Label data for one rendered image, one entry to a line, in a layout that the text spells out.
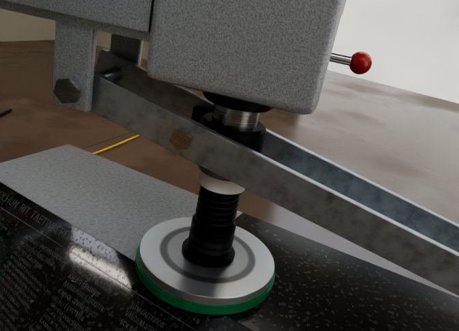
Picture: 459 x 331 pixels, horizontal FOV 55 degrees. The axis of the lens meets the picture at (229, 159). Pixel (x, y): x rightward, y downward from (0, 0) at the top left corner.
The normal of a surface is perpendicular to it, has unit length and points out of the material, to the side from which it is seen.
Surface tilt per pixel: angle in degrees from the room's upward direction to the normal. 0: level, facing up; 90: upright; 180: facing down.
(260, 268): 0
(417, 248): 90
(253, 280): 0
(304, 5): 90
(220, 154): 90
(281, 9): 90
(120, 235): 0
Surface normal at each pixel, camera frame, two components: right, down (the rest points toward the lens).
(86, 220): 0.18, -0.91
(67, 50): -0.19, 0.33
